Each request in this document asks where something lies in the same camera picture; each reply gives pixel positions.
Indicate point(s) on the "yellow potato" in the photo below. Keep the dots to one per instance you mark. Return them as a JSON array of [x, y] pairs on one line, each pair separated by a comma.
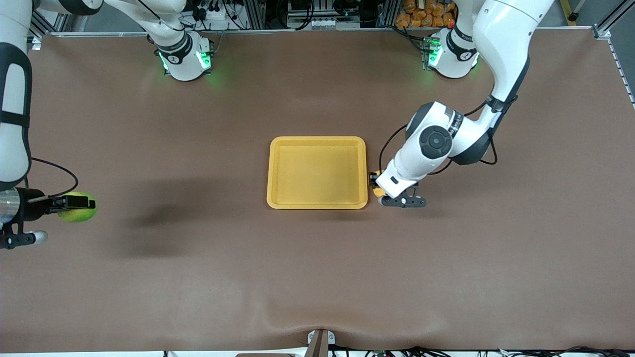
[[378, 192]]

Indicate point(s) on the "white power strip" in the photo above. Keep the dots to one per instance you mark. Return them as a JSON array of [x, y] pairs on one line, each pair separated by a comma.
[[213, 15]]

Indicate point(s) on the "aluminium corner frame profile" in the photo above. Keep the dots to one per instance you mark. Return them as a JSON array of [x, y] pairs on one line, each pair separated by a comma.
[[603, 32]]

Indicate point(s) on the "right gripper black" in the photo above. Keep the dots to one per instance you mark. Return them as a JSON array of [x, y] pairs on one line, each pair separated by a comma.
[[32, 208]]

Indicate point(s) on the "small white connector strip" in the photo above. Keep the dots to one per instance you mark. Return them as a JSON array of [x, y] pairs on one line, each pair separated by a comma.
[[325, 23]]

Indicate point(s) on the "aluminium diagonal frame profile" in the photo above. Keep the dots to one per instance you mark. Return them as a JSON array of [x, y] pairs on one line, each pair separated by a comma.
[[49, 25]]

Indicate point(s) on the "aluminium table edge rail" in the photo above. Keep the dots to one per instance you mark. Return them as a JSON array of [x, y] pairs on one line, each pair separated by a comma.
[[297, 30]]

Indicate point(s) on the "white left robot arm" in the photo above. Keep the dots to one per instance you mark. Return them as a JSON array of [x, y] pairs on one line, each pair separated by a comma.
[[501, 44]]

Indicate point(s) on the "brown table mat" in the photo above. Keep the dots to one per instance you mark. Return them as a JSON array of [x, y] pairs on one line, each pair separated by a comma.
[[317, 272]]

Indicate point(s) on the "yellow plastic tray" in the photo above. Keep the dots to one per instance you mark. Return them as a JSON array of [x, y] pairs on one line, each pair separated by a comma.
[[317, 173]]

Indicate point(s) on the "pile of orange buns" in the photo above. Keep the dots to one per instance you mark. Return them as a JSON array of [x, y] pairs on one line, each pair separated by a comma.
[[421, 17]]

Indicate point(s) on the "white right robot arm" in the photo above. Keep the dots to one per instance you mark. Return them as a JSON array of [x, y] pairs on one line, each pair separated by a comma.
[[181, 59]]

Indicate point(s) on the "green apple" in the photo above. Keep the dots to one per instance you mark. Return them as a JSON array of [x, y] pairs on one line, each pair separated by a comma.
[[79, 215]]

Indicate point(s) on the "aluminium vertical frame post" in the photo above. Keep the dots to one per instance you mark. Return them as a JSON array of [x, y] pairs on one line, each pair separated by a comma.
[[254, 12], [387, 12]]

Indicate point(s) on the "black electronics box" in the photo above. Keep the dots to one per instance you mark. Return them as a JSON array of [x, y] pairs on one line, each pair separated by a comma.
[[347, 10]]

